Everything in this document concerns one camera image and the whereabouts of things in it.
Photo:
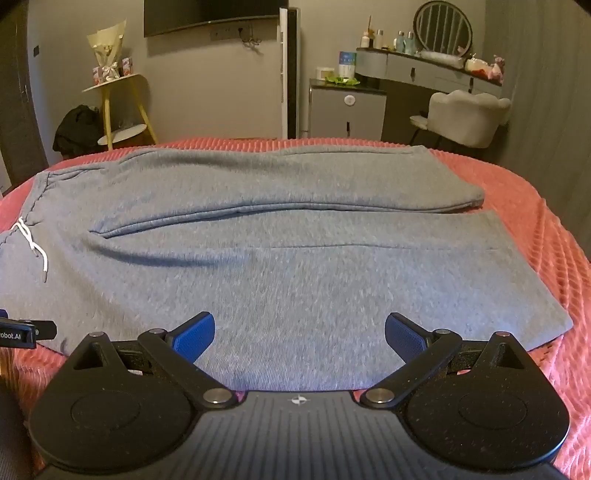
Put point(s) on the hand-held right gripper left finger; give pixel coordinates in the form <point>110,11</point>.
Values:
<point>196,334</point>

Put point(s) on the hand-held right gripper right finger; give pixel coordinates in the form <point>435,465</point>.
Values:
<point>404,337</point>

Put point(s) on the grey sweatpants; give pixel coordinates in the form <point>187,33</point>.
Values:
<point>277,258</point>

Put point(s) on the red ribbed blanket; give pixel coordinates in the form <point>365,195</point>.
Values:
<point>554,230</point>

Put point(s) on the black bag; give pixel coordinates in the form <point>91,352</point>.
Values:
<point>78,129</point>

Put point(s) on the white upholstered chair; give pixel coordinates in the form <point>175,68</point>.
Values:
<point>466,120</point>

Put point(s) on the grey bedside cabinet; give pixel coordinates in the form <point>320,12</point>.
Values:
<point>332,115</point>

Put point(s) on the dark door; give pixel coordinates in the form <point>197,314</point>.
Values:
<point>18,92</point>

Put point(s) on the green leafy item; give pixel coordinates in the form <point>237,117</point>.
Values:
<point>341,81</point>

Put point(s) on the yellow-legged side table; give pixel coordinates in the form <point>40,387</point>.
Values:
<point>120,81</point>

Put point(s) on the grey vanity desk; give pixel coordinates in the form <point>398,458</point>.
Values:
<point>401,67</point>

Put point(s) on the small white container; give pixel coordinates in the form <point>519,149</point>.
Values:
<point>324,73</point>

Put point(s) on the blue and white tissue pack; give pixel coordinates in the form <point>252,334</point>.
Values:
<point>347,64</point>

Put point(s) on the red and white item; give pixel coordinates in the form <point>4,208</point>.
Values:
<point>475,66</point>

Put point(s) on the white tower air conditioner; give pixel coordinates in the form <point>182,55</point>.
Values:
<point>288,69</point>

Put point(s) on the white tray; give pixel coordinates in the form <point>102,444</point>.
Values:
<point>441,56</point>

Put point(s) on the pink plush toy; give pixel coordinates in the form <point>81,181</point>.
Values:
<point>497,68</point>

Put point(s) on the clear cosmetic bottle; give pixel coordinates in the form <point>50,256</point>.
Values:
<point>399,42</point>

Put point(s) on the light blue cosmetic bottle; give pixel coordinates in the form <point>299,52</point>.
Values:
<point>410,42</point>

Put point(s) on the white cosmetic bottle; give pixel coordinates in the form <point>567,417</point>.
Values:
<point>379,39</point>

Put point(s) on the cream wrapped flower bouquet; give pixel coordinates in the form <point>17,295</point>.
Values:
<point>105,46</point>

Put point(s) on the round black-framed mirror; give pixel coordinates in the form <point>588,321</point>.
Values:
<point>443,27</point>

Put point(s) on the hanging wall hook item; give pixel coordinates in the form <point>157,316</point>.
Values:
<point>250,42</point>

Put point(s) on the black wall television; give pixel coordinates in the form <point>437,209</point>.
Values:
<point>207,11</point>

